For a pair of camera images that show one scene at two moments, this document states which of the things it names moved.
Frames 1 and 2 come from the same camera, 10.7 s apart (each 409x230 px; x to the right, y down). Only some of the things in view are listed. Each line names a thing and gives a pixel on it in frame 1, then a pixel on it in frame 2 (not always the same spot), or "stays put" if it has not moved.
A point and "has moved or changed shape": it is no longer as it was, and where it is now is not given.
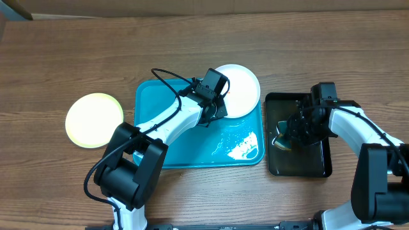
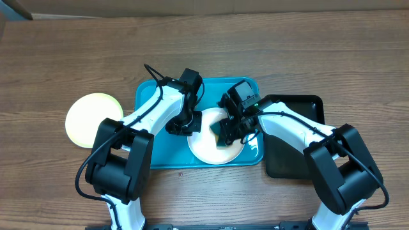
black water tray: (312, 160) stays put
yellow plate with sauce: (92, 119) stays put
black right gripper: (297, 139) → (232, 137)
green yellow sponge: (284, 140) has moved or changed shape
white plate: (241, 91) → (203, 145)
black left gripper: (222, 110) → (196, 127)
